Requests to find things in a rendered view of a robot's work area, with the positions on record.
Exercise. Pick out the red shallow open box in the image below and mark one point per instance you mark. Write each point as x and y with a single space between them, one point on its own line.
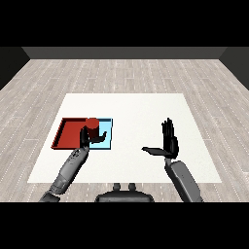
68 133

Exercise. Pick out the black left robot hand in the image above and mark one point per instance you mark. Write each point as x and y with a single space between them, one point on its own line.
85 138

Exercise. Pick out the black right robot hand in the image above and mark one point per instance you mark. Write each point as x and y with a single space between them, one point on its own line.
169 142

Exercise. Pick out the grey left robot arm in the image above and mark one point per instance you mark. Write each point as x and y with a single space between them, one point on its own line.
71 165

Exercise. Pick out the light blue shallow open box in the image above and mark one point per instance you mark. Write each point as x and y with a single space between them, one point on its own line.
104 129

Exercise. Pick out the dark grey robot body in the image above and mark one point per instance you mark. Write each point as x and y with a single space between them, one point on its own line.
124 195

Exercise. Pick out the red can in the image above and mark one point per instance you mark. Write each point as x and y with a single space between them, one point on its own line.
92 127

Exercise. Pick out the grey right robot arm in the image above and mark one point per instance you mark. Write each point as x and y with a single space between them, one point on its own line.
183 181

